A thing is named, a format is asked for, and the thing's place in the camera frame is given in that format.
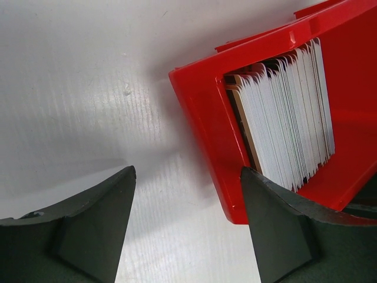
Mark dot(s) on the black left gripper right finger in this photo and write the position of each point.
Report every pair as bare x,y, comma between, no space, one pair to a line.
298,240

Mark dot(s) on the red plastic card tray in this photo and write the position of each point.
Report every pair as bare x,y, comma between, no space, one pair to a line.
347,33

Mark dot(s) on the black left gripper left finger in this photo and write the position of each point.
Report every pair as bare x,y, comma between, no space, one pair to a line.
79,239

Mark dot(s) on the stack of white cards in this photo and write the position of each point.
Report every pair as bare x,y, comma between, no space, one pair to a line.
282,108

